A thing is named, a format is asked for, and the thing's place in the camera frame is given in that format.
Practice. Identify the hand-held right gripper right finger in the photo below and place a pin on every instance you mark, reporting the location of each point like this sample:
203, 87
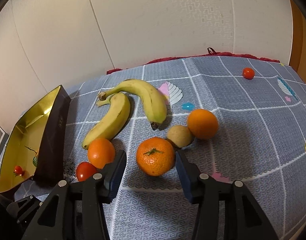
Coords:
184, 177

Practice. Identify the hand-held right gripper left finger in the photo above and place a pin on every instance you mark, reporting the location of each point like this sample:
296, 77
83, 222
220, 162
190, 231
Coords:
116, 177

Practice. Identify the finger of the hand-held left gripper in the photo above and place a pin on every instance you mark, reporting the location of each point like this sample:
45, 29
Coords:
25, 208

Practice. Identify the small smooth orange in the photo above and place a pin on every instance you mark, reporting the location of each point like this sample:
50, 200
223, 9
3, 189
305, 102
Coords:
100, 151

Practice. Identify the mandarin with green stem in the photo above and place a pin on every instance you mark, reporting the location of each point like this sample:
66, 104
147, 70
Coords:
155, 160

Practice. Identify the cherry tomato with stem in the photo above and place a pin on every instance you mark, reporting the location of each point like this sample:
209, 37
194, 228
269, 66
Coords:
18, 170

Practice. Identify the tan round fruit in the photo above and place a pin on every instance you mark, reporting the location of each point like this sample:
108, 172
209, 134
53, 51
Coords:
179, 136

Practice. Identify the large smooth orange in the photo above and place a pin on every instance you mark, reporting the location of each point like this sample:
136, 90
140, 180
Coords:
202, 123

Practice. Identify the bunch of yellow bananas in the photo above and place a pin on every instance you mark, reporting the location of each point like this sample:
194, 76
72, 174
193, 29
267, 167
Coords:
112, 120

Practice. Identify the gold tin box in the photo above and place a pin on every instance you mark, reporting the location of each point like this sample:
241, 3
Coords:
25, 130

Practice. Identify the long curved yellow banana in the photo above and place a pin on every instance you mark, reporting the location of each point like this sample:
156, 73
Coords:
153, 97

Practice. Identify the grey patterned blanket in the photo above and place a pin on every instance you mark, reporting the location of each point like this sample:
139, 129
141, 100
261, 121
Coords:
243, 130

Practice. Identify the small red cherry tomato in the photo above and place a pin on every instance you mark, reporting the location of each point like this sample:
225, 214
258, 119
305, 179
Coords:
248, 73

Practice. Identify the red blanket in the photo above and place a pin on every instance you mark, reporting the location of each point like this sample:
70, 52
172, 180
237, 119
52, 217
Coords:
230, 54

